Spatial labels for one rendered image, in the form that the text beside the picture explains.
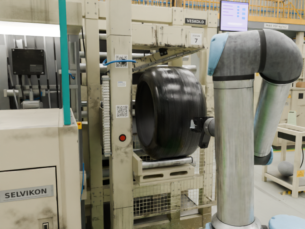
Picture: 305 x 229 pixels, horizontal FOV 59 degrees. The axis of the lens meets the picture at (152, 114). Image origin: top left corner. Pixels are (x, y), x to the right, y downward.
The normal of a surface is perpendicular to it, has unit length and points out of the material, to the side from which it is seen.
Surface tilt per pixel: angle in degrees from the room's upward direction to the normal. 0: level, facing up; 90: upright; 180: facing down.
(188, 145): 123
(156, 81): 56
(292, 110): 90
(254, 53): 98
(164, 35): 90
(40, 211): 90
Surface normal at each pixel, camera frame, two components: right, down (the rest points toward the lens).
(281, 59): 0.07, 0.47
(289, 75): 0.14, 0.68
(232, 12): 0.27, 0.12
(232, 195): -0.44, 0.18
